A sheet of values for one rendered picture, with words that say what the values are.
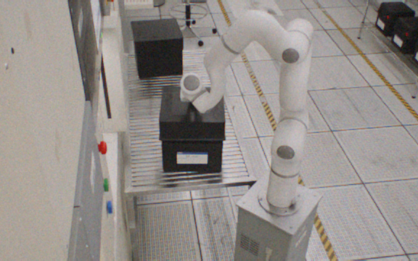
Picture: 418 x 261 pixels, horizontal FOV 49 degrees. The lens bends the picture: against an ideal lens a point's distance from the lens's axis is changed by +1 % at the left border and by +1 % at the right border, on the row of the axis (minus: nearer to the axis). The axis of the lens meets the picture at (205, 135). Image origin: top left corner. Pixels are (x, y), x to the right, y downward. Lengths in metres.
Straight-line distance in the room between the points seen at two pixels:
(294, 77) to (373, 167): 1.99
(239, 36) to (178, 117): 0.54
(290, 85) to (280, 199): 0.54
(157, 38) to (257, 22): 1.25
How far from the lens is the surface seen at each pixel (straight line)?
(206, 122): 1.91
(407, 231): 3.14
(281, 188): 1.88
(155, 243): 2.80
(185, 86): 1.69
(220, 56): 1.61
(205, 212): 2.95
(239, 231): 2.09
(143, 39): 2.68
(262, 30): 1.52
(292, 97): 1.62
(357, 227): 3.04
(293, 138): 1.67
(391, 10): 4.93
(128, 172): 2.13
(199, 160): 2.05
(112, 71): 2.00
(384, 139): 3.80
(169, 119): 1.93
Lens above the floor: 2.19
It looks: 38 degrees down
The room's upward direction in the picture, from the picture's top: 1 degrees clockwise
